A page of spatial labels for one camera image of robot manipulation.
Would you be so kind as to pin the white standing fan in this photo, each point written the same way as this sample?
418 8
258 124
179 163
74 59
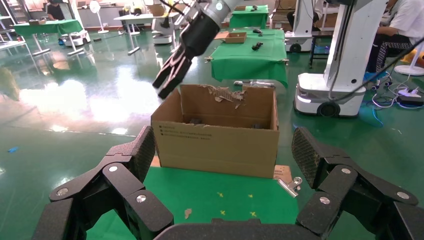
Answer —
95 6

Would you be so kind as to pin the white table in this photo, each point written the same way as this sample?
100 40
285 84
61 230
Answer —
139 17

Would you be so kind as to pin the white wheeled robot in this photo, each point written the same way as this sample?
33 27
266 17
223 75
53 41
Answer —
303 20
348 49

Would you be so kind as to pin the large open cardboard carton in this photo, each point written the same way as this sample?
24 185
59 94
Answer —
215 149

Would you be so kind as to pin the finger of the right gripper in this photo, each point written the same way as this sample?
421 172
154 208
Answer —
167 71
175 81

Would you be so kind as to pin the seated person white shirt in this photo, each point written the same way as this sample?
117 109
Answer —
407 20

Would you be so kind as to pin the black power strip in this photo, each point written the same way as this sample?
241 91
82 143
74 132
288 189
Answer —
410 100

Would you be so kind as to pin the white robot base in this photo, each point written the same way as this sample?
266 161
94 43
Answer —
162 39
78 39

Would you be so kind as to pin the white round fan base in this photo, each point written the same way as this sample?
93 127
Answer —
409 70

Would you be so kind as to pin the small black object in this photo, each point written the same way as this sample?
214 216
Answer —
257 45
257 31

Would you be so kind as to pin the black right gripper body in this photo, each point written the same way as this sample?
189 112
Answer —
198 33

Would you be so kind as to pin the silver binder clip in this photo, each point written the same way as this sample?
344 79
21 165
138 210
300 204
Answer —
288 187
208 59
284 60

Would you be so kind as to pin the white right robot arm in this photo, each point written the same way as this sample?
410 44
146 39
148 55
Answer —
220 8

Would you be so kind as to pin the small open cardboard box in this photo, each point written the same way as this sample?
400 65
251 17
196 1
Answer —
236 39

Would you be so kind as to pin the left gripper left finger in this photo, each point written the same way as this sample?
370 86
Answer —
122 185

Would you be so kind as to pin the small cardboard scrap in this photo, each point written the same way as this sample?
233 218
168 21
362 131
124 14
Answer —
188 213

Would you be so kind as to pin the white tube table frame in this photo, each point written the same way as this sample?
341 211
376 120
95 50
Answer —
253 83

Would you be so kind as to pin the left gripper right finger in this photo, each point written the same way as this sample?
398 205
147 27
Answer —
341 185

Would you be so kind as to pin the blue floor litter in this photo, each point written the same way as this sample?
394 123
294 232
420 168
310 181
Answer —
13 149

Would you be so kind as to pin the person in dark shirt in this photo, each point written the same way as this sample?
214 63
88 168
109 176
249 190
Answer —
55 11

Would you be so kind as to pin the green table cloth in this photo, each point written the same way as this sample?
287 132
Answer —
205 185
248 63
248 20
46 27

